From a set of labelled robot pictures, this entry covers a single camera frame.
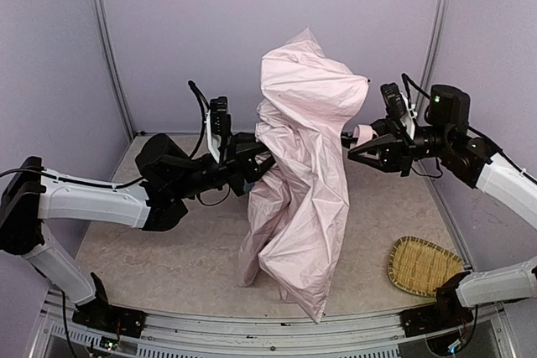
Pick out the pink and black folding umbrella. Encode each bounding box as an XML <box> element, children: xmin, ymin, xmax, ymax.
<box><xmin>238</xmin><ymin>30</ymin><xmax>368</xmax><ymax>322</ymax></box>

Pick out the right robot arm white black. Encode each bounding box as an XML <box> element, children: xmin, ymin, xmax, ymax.
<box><xmin>344</xmin><ymin>76</ymin><xmax>536</xmax><ymax>324</ymax></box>

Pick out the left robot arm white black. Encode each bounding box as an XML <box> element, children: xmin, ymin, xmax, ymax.
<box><xmin>1</xmin><ymin>132</ymin><xmax>275</xmax><ymax>315</ymax></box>

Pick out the woven bamboo tray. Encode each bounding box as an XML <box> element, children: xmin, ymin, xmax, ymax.
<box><xmin>388</xmin><ymin>236</ymin><xmax>463</xmax><ymax>298</ymax></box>

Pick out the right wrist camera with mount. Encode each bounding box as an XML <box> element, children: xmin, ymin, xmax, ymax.
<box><xmin>380</xmin><ymin>83</ymin><xmax>417</xmax><ymax>138</ymax></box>

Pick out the right aluminium corner post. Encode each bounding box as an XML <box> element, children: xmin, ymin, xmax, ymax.
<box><xmin>413</xmin><ymin>0</ymin><xmax>456</xmax><ymax>99</ymax></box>

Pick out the aluminium corner post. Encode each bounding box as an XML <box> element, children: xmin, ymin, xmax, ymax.
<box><xmin>91</xmin><ymin>0</ymin><xmax>137</xmax><ymax>142</ymax></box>
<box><xmin>413</xmin><ymin>0</ymin><xmax>456</xmax><ymax>99</ymax></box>

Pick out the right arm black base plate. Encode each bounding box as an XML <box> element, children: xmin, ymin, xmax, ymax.
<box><xmin>399</xmin><ymin>304</ymin><xmax>474</xmax><ymax>337</ymax></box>

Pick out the aluminium front rail frame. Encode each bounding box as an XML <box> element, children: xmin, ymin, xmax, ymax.
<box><xmin>29</xmin><ymin>298</ymin><xmax>517</xmax><ymax>358</ymax></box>

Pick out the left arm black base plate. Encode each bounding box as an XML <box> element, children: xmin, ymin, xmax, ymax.
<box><xmin>72</xmin><ymin>305</ymin><xmax>147</xmax><ymax>339</ymax></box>

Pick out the left aluminium corner post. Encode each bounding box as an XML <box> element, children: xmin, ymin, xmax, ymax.
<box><xmin>91</xmin><ymin>0</ymin><xmax>137</xmax><ymax>142</ymax></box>

